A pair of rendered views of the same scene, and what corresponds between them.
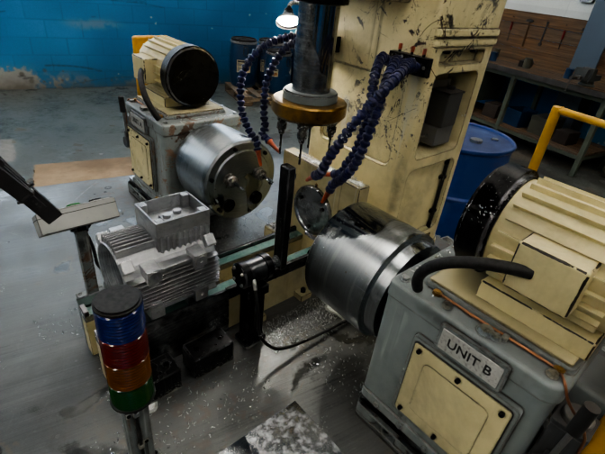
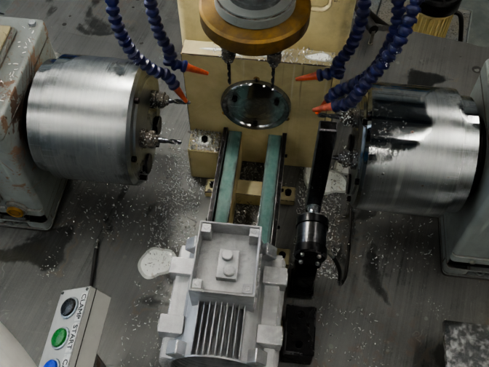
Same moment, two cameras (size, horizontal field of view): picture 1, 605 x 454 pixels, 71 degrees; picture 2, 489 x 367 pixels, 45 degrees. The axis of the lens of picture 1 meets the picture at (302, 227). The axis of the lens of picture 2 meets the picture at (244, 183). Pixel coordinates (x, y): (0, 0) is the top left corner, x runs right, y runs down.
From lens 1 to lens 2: 0.77 m
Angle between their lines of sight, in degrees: 37
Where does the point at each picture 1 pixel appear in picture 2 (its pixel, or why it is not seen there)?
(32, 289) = not seen: outside the picture
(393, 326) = not seen: outside the picture
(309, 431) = (479, 333)
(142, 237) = (233, 314)
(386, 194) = (334, 39)
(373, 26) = not seen: outside the picture
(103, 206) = (93, 307)
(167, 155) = (14, 158)
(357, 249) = (426, 159)
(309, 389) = (395, 287)
